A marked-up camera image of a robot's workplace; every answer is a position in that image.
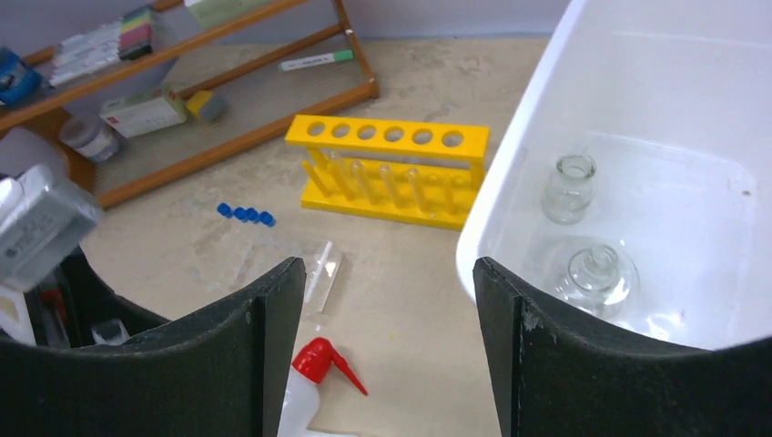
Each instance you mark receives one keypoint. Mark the clear tube rack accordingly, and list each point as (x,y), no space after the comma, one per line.
(234,261)

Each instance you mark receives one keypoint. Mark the wooden shelf rack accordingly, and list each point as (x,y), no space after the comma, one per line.
(262,101)

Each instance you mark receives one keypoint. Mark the glass conical flask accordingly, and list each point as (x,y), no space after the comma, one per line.
(600,280)

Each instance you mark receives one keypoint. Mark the blue cap tube one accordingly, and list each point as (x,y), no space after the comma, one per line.
(225,210)

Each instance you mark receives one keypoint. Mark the blue cap tube two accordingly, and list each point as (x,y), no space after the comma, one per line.
(240,214)

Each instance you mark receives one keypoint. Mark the blue cap tube four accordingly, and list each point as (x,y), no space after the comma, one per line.
(267,219)

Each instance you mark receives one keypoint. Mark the white green box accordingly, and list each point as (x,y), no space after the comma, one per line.
(211,13)

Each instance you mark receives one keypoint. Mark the small glass beaker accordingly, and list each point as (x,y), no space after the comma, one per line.
(570,189)

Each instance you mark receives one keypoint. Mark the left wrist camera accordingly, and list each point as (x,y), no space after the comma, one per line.
(44,217)

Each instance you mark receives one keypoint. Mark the white plastic bin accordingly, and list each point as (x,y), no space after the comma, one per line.
(672,99)

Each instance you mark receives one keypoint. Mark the white flat box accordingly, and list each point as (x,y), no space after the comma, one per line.
(144,112)

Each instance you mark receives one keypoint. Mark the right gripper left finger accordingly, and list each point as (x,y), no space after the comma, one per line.
(218,371)

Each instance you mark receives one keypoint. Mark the green white marker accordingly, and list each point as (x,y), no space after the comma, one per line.
(317,60)

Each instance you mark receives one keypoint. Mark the coloured marker pack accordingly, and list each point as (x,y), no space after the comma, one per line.
(130,37)

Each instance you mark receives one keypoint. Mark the blue lid jar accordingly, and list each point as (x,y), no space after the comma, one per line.
(19,81)

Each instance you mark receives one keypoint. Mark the blue cap tube three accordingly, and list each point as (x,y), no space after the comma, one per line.
(252,215)

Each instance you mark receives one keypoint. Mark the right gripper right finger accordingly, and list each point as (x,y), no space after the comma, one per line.
(558,371)

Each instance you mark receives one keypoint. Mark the small clear jar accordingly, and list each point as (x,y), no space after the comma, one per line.
(91,137)

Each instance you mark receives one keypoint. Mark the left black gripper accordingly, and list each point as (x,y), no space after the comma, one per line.
(72,299)

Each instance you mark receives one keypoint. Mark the yellow test tube rack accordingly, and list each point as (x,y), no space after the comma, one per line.
(420,173)

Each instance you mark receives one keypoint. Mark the yellow sponge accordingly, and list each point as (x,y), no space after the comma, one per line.
(206,106)

